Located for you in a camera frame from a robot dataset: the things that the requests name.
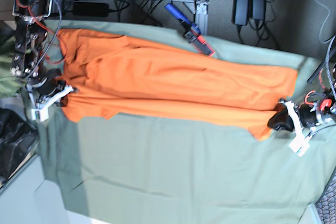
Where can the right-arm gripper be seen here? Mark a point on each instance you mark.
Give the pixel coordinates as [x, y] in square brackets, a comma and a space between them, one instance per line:
[48, 89]

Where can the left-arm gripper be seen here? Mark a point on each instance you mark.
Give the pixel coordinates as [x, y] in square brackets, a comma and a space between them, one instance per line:
[315, 117]

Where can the orange T-shirt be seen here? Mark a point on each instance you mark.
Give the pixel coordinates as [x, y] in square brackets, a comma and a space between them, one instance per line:
[120, 74]

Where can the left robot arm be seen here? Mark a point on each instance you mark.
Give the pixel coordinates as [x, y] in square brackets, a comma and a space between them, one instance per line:
[325, 74]

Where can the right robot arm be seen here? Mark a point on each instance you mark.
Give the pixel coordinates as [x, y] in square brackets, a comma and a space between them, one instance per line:
[33, 39]

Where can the olive green garment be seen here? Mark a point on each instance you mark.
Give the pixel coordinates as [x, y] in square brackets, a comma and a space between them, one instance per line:
[9, 85]

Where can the black plastic bag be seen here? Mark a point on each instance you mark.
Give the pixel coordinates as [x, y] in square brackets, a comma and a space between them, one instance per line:
[17, 139]

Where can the blue red bar clamp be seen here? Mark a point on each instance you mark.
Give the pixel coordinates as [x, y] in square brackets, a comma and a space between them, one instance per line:
[192, 32]

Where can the black power adapter brick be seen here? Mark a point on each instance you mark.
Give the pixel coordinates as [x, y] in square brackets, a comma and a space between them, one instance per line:
[240, 12]

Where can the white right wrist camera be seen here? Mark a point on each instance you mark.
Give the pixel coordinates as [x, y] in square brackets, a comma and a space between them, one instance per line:
[39, 114]

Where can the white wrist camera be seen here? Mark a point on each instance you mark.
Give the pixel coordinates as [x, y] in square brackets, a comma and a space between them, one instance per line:
[39, 114]
[300, 145]

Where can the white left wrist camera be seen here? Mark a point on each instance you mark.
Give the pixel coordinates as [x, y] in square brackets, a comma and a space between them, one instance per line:
[300, 145]

